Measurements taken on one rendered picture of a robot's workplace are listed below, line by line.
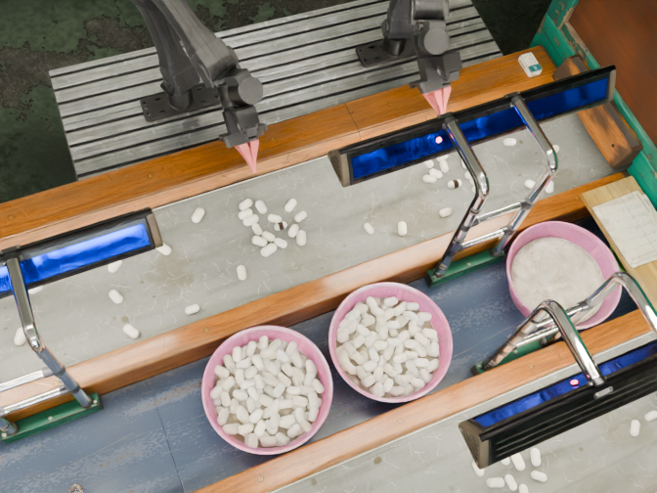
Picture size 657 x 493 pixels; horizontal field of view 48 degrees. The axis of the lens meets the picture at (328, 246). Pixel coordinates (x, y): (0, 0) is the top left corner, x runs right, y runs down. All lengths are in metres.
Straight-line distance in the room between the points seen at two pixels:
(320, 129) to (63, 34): 1.51
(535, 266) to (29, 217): 1.15
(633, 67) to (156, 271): 1.19
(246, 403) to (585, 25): 1.22
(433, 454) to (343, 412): 0.21
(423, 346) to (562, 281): 0.37
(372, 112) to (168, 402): 0.84
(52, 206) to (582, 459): 1.26
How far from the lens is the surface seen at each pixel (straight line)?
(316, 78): 2.02
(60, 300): 1.67
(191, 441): 1.60
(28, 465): 1.66
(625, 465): 1.70
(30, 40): 3.09
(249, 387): 1.55
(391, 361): 1.61
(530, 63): 2.03
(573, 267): 1.81
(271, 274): 1.64
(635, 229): 1.87
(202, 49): 1.62
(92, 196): 1.74
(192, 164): 1.75
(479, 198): 1.40
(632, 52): 1.88
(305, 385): 1.56
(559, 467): 1.64
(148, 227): 1.31
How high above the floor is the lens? 2.24
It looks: 64 degrees down
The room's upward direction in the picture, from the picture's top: 11 degrees clockwise
